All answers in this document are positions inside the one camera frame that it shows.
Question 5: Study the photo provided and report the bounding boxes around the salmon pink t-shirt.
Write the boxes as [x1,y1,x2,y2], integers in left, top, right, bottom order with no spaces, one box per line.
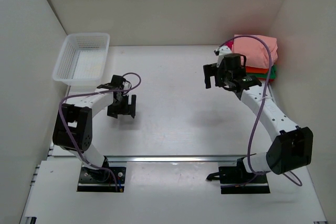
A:
[232,35,278,69]

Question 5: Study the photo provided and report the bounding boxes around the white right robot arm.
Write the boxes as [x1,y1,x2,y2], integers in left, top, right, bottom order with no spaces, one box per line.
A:
[203,54,313,175]

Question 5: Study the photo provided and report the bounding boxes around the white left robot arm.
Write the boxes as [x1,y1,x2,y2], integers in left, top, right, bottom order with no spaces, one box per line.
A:
[52,72,141,172]

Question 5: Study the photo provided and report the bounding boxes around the folded orange t-shirt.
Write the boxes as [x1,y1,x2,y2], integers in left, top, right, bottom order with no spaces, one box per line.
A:
[246,66,269,74]

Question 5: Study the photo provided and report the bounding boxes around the folded magenta t-shirt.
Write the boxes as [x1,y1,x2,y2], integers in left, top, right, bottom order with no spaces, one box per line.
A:
[225,40,234,52]

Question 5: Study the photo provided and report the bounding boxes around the folded green t-shirt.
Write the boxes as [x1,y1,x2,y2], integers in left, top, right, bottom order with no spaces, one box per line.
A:
[255,65,277,82]

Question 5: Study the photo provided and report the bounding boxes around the white perforated plastic basket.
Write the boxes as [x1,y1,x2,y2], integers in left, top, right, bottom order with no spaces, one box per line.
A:
[52,33,110,87]

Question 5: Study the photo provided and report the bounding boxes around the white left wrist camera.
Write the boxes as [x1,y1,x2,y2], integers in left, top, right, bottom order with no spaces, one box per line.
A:
[124,81,132,89]

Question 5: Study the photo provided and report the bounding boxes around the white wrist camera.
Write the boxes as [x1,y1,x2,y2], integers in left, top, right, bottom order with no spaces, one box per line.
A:
[214,45,232,57]
[124,81,132,89]

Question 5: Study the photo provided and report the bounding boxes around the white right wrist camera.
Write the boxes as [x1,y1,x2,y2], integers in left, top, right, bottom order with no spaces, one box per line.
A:
[214,45,232,57]

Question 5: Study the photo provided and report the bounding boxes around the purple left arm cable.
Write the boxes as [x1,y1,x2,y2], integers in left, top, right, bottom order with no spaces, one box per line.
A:
[59,72,142,192]

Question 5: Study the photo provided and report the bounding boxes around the aluminium table rail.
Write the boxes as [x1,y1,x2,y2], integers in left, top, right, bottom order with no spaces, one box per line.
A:
[47,81,295,164]

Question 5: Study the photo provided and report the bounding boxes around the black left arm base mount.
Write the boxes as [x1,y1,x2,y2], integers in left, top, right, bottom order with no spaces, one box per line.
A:
[77,166,127,193]

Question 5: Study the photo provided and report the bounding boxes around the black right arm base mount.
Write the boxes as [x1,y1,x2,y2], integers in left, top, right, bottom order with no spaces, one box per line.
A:
[206,166,270,195]

